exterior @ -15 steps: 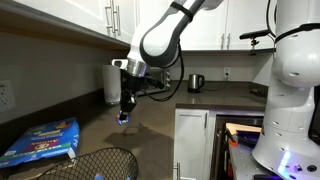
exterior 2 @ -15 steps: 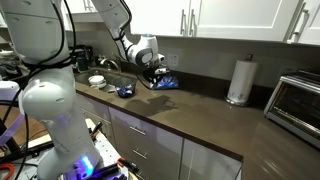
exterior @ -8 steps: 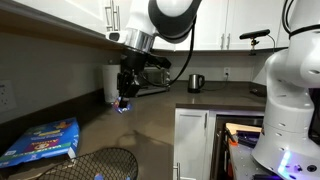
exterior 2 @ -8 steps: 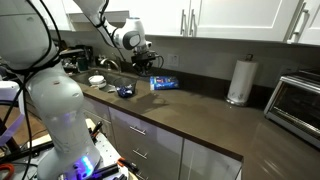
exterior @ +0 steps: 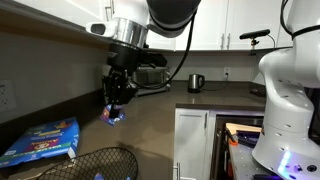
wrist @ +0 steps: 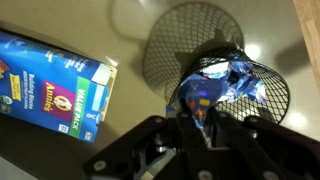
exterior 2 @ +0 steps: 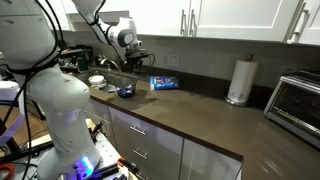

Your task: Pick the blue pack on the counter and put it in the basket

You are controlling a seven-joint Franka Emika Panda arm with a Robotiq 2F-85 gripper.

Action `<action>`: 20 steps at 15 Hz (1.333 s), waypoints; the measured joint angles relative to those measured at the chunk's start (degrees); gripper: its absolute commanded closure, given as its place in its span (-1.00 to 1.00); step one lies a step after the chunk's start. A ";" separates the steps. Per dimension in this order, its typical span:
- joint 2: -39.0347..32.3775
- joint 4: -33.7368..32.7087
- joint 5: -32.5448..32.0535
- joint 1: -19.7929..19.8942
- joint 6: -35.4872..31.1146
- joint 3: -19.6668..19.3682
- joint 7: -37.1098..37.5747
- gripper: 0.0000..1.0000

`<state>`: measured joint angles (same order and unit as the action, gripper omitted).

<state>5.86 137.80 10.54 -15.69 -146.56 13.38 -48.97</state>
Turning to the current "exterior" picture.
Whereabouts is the light wooden board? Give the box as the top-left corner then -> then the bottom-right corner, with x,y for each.
225,122 -> 264,136

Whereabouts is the orange and black tool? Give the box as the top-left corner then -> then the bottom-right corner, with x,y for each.
226,128 -> 240,147

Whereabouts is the black stereo camera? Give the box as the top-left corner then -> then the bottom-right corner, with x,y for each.
239,28 -> 272,41

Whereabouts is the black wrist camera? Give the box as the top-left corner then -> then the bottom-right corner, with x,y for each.
138,51 -> 168,69

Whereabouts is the large blue cardboard box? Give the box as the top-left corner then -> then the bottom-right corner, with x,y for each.
0,116 -> 81,169

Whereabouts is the white upper cabinet door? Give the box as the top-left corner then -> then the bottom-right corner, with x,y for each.
13,0 -> 113,25
174,0 -> 229,52
228,0 -> 284,51
144,29 -> 177,52

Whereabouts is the white cabinet door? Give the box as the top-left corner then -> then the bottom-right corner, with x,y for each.
144,29 -> 177,52
174,0 -> 229,52
173,108 -> 211,180
13,0 -> 113,25
228,0 -> 284,51

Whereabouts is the dark blue flat object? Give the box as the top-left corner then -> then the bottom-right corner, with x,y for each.
236,130 -> 263,148

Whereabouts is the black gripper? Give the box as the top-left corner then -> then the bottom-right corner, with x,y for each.
101,42 -> 142,119

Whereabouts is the black wire mesh basket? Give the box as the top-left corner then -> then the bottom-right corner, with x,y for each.
34,146 -> 139,180

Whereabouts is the black kettle cord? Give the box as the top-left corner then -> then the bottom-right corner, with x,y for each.
203,74 -> 231,93

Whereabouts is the steel electric kettle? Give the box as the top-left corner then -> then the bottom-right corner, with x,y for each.
187,73 -> 206,94

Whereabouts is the small blue snack pack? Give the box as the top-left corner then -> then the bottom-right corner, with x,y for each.
99,103 -> 127,127

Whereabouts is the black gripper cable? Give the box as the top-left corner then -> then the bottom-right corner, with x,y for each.
131,11 -> 198,91

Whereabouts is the silver toaster oven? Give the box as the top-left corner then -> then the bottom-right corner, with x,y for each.
131,65 -> 171,98

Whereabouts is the white perforated robot table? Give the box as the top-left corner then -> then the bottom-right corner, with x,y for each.
226,139 -> 320,180

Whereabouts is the flat black counter object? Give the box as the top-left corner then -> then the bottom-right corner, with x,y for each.
249,87 -> 268,98

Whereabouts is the black camera stand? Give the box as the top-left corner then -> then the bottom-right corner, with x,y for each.
249,38 -> 260,57

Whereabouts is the white lower cabinet door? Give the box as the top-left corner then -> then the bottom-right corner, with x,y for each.
173,108 -> 211,180

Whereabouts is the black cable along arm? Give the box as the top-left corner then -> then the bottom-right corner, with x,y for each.
279,0 -> 320,41

